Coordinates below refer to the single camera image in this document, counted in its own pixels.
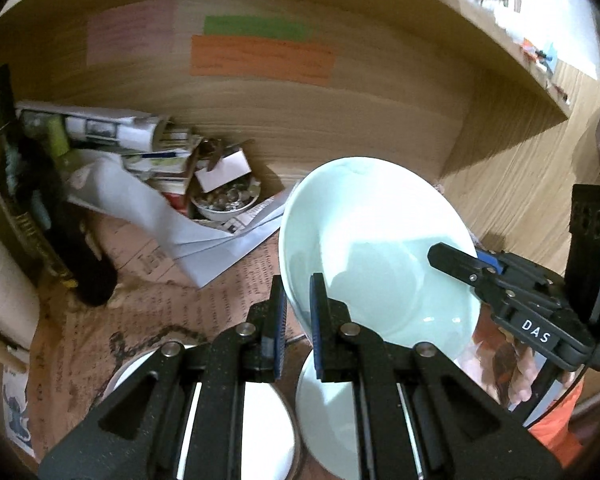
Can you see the blue printed paper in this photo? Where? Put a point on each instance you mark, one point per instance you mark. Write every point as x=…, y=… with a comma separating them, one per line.
x=17, y=415

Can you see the newspaper print tablecloth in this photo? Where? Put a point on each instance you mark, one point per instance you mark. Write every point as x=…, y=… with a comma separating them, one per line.
x=180, y=310

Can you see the white plate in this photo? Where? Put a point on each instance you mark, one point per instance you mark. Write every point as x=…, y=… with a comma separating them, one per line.
x=267, y=425

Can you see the red box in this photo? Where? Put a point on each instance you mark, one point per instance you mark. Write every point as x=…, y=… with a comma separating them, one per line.
x=176, y=202

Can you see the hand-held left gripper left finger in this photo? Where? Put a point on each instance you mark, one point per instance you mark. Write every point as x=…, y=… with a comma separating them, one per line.
x=277, y=332

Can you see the stack of papers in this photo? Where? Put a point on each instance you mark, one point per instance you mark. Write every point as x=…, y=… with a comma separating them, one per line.
x=160, y=165

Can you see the white card box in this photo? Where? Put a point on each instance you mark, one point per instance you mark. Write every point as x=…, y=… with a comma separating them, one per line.
x=225, y=170

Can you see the white paper sheet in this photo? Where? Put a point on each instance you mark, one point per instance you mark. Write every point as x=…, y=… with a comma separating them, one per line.
x=145, y=210

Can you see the small bowl of coins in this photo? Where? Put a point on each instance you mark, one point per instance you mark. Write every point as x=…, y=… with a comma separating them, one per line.
x=225, y=205

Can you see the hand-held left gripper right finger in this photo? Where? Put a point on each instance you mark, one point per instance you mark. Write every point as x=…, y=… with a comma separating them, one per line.
x=317, y=332

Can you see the orange sticky note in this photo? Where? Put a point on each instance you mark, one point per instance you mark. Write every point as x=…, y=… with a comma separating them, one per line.
x=260, y=60

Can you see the wooden shelf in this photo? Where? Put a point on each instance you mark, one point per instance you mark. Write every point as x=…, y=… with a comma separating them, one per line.
x=480, y=60

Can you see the yellow-green marker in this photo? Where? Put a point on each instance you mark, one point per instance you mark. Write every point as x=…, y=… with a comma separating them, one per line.
x=58, y=135

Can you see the person's right hand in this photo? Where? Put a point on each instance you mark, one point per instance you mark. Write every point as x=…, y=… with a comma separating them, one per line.
x=520, y=375

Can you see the orange garment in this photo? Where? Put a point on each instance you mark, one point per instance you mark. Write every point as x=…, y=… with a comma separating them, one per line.
x=555, y=425

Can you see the mint green bowl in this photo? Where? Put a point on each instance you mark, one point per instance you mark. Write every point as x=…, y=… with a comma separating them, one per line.
x=380, y=260

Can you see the grey plate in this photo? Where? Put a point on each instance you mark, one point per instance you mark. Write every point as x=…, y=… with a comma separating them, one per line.
x=298, y=440

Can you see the black bag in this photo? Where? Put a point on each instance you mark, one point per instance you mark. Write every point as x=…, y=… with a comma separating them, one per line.
x=75, y=240

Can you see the green sticky note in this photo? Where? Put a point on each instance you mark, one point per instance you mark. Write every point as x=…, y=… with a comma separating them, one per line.
x=255, y=29

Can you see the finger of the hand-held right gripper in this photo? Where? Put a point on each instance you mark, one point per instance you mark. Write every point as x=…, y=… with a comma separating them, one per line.
x=455, y=262
x=489, y=261

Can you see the pink sticky note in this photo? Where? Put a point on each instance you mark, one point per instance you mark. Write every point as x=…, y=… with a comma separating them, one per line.
x=130, y=32

